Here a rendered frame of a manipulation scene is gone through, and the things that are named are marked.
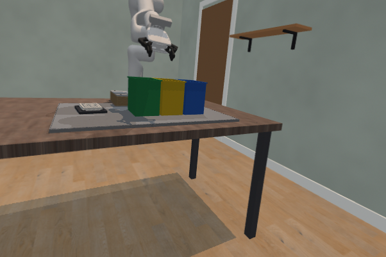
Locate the yellow open-top bin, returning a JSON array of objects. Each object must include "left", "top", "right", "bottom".
[{"left": 155, "top": 78, "right": 186, "bottom": 115}]

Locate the green open bin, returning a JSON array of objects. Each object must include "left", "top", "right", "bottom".
[{"left": 127, "top": 76, "right": 162, "bottom": 117}]

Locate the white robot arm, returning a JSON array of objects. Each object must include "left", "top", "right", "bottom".
[{"left": 128, "top": 0, "right": 172, "bottom": 77}]

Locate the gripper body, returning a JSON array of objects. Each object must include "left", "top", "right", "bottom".
[{"left": 145, "top": 26, "right": 171, "bottom": 53}]

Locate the blue bin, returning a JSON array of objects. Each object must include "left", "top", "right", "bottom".
[{"left": 177, "top": 79, "right": 208, "bottom": 115}]

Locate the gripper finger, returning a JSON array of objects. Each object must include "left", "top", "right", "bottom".
[
  {"left": 164, "top": 44, "right": 178, "bottom": 61},
  {"left": 138, "top": 37, "right": 153, "bottom": 57}
]

